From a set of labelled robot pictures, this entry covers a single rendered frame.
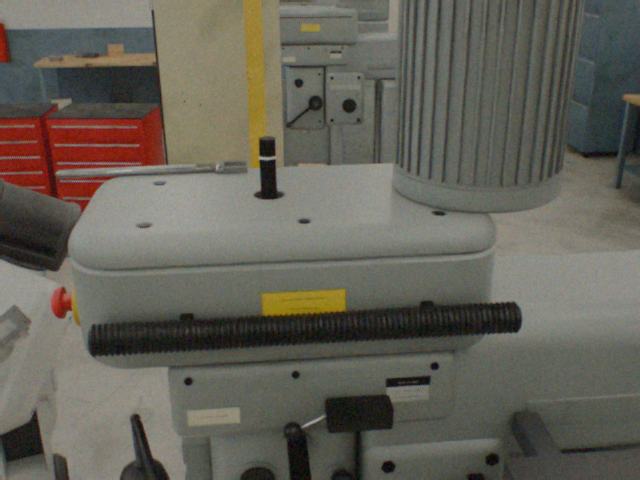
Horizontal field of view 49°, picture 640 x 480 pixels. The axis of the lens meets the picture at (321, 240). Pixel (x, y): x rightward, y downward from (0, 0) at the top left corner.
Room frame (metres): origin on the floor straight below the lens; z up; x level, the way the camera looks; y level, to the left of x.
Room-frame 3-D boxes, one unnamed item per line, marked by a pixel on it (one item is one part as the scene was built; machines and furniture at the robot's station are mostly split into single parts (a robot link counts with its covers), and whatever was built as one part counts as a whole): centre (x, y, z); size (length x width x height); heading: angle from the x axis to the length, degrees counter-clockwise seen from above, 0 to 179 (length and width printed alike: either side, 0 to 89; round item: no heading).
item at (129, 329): (0.65, 0.01, 1.79); 0.45 x 0.04 x 0.04; 95
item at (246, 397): (0.80, 0.02, 1.68); 0.34 x 0.24 x 0.10; 95
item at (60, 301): (0.77, 0.31, 1.76); 0.04 x 0.03 x 0.04; 5
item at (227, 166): (0.89, 0.22, 1.89); 0.24 x 0.04 x 0.01; 98
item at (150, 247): (0.80, 0.05, 1.81); 0.47 x 0.26 x 0.16; 95
